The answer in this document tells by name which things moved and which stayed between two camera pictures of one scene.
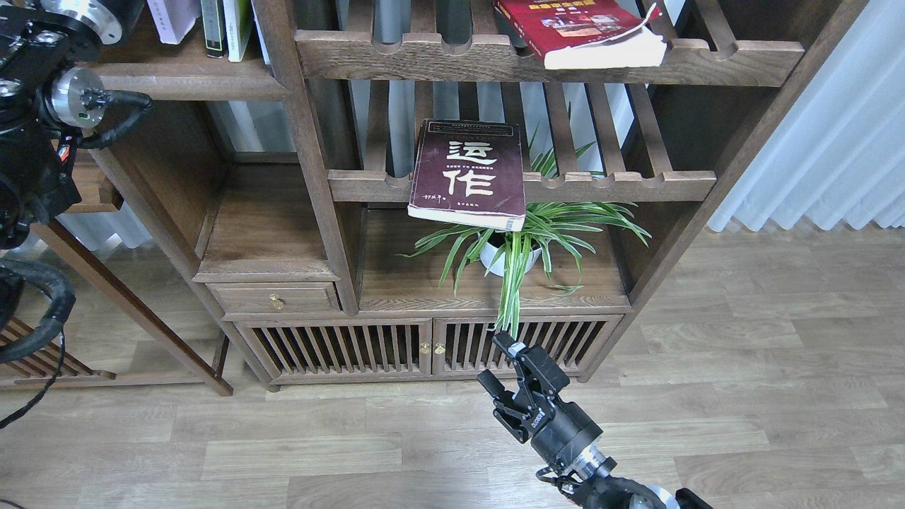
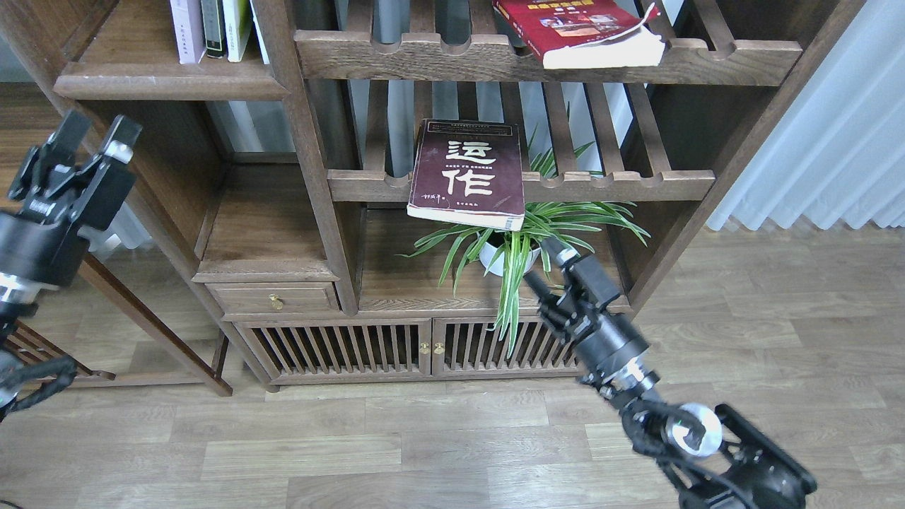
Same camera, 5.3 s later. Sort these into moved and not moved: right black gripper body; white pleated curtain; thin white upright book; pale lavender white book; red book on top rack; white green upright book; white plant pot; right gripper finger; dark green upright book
Moved: right gripper finger; pale lavender white book; right black gripper body
Not moved: thin white upright book; white pleated curtain; red book on top rack; white plant pot; dark green upright book; white green upright book
